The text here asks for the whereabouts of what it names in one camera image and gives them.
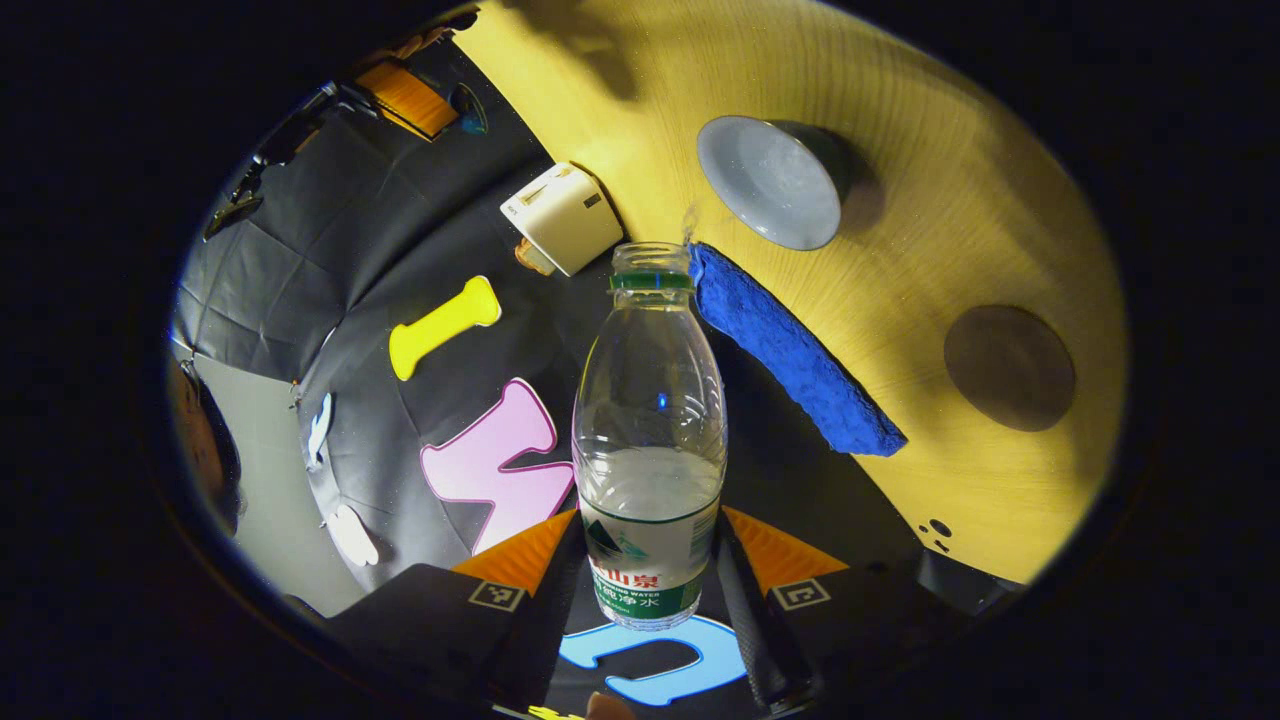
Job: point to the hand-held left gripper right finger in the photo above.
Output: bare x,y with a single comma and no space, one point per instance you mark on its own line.
750,630

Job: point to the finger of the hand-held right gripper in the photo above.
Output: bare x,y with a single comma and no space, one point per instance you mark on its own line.
410,100

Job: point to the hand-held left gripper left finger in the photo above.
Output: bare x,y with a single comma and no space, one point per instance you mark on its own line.
540,630

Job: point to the clear plastic water bottle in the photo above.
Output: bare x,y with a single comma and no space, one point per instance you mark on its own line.
648,400

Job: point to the small grey teacup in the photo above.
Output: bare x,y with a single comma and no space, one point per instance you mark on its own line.
770,180

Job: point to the round brown coaster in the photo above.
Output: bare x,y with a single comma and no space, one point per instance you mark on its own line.
1010,368

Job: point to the black backdrop cloth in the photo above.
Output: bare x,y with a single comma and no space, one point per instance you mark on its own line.
400,200

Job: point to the white toaster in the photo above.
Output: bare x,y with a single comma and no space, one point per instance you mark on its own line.
565,215

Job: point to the toast bread slice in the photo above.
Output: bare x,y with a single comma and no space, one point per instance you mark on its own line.
533,258

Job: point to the blue towel cloth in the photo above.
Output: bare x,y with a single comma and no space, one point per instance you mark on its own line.
790,350

